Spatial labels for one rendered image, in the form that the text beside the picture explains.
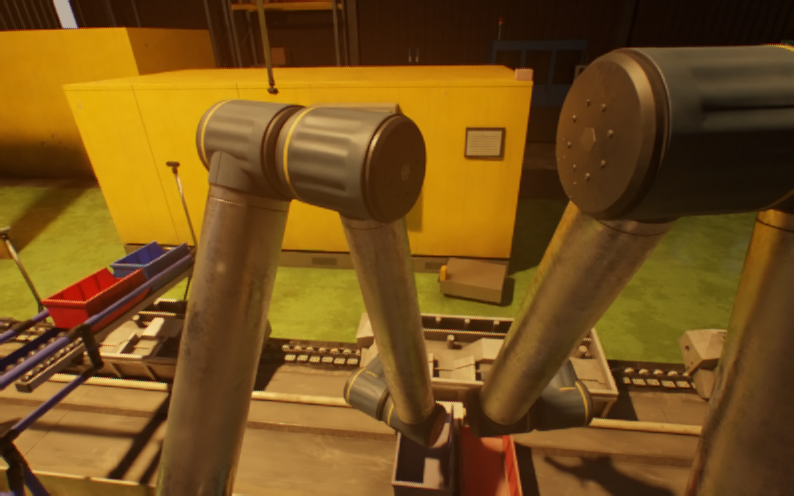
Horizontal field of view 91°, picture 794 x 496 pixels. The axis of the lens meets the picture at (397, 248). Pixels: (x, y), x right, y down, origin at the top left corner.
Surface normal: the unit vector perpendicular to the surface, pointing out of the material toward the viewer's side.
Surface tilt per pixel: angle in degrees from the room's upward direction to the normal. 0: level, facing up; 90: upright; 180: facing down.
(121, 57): 90
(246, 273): 78
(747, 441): 86
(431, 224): 90
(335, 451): 0
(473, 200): 90
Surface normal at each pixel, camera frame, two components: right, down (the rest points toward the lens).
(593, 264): -0.49, 0.65
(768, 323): -0.96, 0.11
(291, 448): -0.02, -0.88
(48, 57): -0.11, 0.47
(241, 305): 0.59, 0.21
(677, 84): 0.07, -0.25
